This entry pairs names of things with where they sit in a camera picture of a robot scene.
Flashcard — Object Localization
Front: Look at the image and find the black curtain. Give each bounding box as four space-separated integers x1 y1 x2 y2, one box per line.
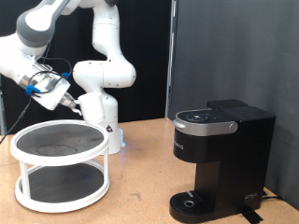
0 0 173 136

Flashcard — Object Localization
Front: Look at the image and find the grey metal frame post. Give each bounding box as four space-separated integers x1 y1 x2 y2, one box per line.
0 74 7 136

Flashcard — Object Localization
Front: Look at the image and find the black power cord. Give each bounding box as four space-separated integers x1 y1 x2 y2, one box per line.
261 189 286 202

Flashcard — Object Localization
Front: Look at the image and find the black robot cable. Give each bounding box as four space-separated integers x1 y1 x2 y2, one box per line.
0 41 74 147

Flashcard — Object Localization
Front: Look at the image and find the grey metal pole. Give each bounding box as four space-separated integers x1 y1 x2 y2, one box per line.
164 0 179 120

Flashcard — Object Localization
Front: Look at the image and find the black Keurig coffee machine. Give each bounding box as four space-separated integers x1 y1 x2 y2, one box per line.
168 98 277 224

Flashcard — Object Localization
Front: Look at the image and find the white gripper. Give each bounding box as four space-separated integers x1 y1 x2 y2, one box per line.
31 76 79 112

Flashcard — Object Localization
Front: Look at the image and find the white two-tier turntable stand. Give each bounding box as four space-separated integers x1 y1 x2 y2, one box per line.
8 119 111 215

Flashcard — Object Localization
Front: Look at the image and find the white mug with green sticker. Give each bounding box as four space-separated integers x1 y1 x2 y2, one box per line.
70 91 106 124

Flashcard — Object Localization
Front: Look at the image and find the black tape strip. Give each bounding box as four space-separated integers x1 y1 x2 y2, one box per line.
239 208 264 224

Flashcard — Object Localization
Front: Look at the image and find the grey fabric backdrop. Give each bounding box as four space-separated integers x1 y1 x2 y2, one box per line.
167 0 299 211

